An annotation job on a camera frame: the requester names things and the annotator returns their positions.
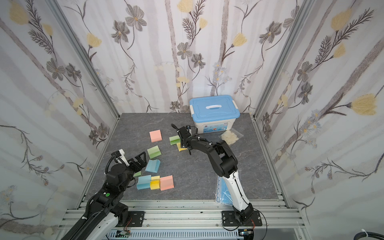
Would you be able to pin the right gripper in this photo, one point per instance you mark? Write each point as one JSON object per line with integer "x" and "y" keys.
{"x": 183, "y": 136}

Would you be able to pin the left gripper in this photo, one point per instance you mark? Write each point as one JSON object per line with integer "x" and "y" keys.
{"x": 142, "y": 164}

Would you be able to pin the yellow memo pad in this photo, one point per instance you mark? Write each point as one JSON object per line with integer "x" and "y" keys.
{"x": 155, "y": 183}
{"x": 180, "y": 148}

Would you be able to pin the pink memo pad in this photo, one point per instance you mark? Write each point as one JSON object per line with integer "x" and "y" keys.
{"x": 166, "y": 183}
{"x": 156, "y": 136}

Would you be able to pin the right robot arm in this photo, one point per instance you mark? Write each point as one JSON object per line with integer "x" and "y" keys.
{"x": 224, "y": 164}

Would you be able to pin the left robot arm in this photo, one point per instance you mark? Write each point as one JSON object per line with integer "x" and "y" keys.
{"x": 104, "y": 210}

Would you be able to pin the blue memo pad middle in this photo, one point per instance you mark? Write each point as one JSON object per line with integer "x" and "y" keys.
{"x": 153, "y": 166}

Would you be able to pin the blue memo pad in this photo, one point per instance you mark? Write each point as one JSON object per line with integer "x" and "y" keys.
{"x": 153, "y": 166}
{"x": 144, "y": 182}

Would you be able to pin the small green memo pad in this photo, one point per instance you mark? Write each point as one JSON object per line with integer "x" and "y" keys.
{"x": 138, "y": 174}

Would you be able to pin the blue memo pad near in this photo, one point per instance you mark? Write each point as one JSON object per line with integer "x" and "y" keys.
{"x": 144, "y": 182}

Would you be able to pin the white storage box blue lid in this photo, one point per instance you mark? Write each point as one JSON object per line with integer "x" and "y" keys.
{"x": 214, "y": 113}

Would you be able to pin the small circuit board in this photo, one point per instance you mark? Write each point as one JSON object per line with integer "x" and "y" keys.
{"x": 123, "y": 234}

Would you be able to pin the bag of blue face masks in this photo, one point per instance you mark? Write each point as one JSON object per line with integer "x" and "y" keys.
{"x": 223, "y": 195}

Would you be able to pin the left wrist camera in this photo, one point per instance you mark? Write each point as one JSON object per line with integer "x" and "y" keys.
{"x": 121, "y": 157}

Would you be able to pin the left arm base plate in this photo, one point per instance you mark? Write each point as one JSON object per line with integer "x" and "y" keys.
{"x": 129, "y": 219}

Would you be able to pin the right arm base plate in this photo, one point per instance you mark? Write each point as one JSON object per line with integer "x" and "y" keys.
{"x": 233, "y": 219}

